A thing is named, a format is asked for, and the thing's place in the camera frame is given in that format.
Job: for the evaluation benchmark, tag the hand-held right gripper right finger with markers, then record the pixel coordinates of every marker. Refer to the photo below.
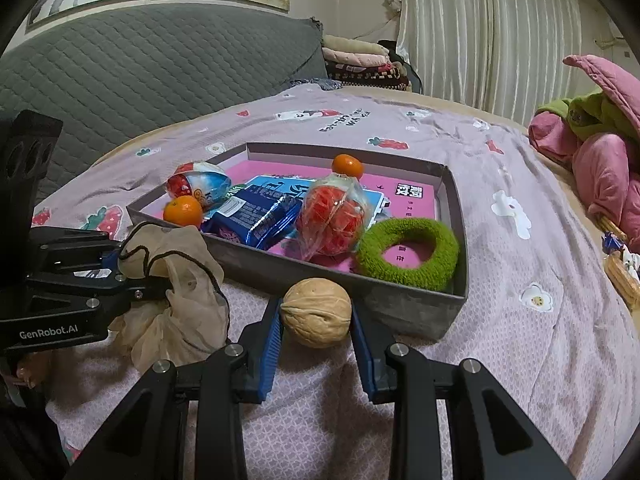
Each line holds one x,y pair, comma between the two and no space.
367,360

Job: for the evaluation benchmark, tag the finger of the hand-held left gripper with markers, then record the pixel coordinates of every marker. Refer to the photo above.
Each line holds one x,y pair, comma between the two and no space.
125,290
111,261

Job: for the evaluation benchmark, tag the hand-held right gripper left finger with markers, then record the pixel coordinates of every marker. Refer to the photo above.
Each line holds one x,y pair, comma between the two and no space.
267,360

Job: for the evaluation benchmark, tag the beige sheer stocking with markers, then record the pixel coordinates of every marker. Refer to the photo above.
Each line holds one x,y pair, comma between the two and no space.
175,280

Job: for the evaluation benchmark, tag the grey cardboard box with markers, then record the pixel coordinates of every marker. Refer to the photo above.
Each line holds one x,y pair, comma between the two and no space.
400,305

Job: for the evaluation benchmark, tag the brown walnut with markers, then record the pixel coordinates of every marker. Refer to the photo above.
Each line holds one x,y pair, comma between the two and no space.
315,312

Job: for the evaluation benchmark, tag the orange tangerine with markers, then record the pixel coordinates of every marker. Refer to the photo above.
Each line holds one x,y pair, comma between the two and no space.
183,210
347,165

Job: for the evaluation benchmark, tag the green fuzzy hair scrunchie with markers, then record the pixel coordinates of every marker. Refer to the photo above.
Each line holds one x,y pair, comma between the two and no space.
407,255

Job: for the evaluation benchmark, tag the red snack bag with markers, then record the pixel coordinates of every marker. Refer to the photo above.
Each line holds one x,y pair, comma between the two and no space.
197,185
330,215

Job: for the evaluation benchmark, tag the blue snack packet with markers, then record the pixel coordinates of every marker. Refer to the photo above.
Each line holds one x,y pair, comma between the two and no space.
252,217

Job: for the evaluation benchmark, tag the person's left hand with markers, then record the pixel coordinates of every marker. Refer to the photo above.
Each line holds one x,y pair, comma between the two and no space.
30,372

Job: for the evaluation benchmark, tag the pink strawberry print bedsheet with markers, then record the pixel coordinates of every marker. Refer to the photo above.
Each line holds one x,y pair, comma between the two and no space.
525,360

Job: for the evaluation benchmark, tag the pink book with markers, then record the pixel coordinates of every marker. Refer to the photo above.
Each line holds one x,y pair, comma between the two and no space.
400,195

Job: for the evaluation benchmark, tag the grey quilted headboard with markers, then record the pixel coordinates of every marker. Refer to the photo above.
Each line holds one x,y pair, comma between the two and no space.
150,70

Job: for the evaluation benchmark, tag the yellow woven basket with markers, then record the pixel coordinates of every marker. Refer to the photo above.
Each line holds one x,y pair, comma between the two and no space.
622,280

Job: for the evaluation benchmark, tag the blue candy wrapper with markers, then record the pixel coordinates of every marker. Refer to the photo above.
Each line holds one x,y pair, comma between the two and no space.
611,243

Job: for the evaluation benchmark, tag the blue grey patterned cloth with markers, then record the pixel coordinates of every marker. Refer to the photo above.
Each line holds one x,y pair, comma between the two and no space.
315,84

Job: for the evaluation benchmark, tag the dark checkered folded blanket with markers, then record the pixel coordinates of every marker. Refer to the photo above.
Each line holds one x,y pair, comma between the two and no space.
370,79

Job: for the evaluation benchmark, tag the pink folded blanket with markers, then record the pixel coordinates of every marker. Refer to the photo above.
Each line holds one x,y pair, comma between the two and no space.
360,60

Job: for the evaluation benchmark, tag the pink quilt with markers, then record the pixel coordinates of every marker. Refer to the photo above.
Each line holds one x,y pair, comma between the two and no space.
605,170

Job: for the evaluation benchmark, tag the cream folded blanket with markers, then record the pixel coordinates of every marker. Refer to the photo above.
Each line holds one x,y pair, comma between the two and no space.
355,45

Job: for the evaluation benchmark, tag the green garment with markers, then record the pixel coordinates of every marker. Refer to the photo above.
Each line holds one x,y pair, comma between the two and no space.
590,115

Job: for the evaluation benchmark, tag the white curtain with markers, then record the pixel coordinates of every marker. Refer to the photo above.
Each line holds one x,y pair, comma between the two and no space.
475,35

